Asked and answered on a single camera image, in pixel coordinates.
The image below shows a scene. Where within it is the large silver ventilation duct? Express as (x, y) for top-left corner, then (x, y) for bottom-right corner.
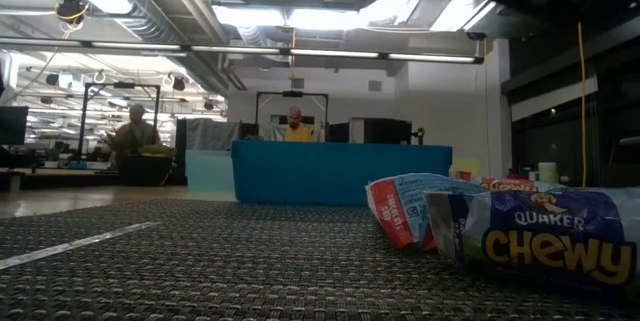
(42, 0), (189, 46)

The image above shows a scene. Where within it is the grey woven placemat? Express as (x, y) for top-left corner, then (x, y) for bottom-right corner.
(0, 198), (640, 321)

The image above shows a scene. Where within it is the red Chewy granola bar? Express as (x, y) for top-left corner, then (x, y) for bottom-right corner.
(477, 175), (540, 194)

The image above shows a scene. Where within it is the long LED light bar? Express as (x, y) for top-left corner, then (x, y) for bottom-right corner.
(0, 35), (485, 66)

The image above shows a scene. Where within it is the pale green cylinder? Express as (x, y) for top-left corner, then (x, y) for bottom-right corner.
(537, 161), (559, 185)

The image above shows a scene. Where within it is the blue red-ended granola bar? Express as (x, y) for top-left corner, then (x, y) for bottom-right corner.
(365, 173), (487, 254)

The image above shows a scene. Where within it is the yellow hanging cable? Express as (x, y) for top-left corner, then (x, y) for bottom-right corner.
(573, 20), (589, 188)

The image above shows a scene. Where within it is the dark blue plastic bin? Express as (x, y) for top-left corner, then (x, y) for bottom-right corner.
(230, 139), (454, 207)

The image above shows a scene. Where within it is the black background rig frame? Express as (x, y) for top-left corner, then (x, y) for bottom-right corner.
(254, 90), (330, 142)
(77, 82), (162, 165)

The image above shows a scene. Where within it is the grey covered partition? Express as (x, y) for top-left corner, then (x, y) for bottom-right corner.
(184, 118), (242, 151)

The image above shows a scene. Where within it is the person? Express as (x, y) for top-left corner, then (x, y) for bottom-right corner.
(112, 103), (162, 155)
(282, 105), (315, 143)

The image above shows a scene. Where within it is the black ceiling cable reel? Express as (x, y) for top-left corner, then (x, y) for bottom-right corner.
(53, 0), (92, 40)

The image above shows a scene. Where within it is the black cabinet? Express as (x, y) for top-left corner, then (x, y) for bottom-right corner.
(348, 116), (414, 145)

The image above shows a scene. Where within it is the blue Quaker Chewy granola bar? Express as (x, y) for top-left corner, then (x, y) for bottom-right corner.
(424, 188), (640, 295)

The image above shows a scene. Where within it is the yellow plastic bin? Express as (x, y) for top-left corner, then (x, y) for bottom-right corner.
(449, 157), (482, 180)

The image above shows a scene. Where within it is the black monitor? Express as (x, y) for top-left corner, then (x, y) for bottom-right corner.
(0, 105), (30, 146)

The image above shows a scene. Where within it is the mint green plastic bin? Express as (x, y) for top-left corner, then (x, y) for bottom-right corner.
(184, 149), (236, 194)

